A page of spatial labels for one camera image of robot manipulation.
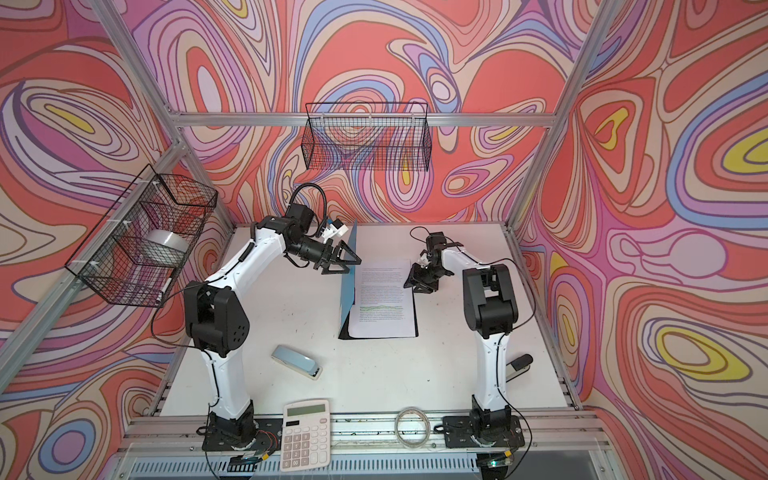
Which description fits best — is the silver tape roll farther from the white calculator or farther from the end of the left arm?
the white calculator

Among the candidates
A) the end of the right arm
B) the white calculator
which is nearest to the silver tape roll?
the white calculator

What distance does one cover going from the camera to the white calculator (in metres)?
0.70

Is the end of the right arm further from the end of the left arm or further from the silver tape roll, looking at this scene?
the silver tape roll

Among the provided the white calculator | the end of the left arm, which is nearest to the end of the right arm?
the end of the left arm

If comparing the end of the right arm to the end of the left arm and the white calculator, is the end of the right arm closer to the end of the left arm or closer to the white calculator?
the end of the left arm

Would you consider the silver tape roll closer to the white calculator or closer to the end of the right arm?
the white calculator

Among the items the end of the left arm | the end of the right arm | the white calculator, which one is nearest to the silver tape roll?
the end of the left arm

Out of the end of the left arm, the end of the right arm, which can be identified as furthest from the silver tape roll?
the end of the right arm
